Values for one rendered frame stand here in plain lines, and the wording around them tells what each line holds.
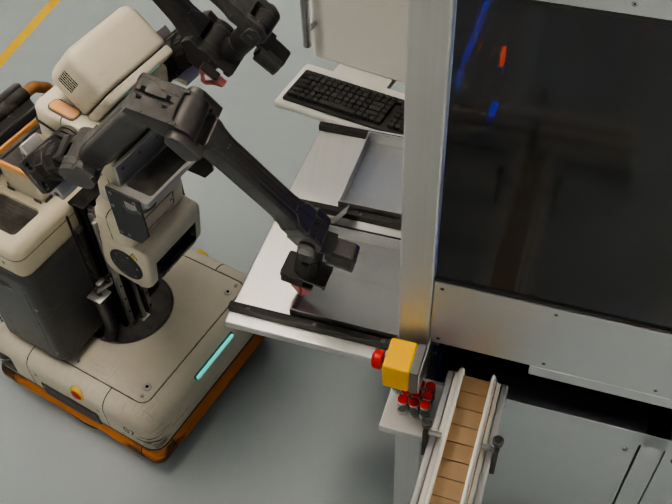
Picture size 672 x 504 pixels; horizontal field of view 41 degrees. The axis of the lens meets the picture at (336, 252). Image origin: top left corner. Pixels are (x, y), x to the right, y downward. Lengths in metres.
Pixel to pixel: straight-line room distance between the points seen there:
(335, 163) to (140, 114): 0.87
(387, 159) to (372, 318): 0.51
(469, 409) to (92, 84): 1.00
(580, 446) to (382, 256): 0.60
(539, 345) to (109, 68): 1.02
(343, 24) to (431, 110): 1.32
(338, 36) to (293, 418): 1.18
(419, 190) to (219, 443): 1.57
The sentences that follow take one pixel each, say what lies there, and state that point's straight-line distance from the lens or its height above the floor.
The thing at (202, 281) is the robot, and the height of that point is 0.28.
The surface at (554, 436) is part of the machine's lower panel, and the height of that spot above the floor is 0.78.
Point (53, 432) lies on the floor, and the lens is 2.99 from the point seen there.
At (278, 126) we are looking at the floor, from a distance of 3.75.
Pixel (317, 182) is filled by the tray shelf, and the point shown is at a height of 0.88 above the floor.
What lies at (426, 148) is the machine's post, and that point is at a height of 1.52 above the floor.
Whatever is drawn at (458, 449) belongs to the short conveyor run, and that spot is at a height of 0.93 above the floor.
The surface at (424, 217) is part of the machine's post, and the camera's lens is 1.49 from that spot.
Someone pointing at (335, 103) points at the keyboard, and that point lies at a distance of 2.55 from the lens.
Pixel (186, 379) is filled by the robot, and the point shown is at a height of 0.27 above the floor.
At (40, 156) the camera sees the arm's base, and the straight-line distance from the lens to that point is 1.94.
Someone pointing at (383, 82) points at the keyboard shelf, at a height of 0.80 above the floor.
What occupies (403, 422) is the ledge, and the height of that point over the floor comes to 0.88.
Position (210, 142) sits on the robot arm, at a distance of 1.55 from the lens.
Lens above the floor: 2.46
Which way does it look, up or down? 49 degrees down
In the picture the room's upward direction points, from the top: 3 degrees counter-clockwise
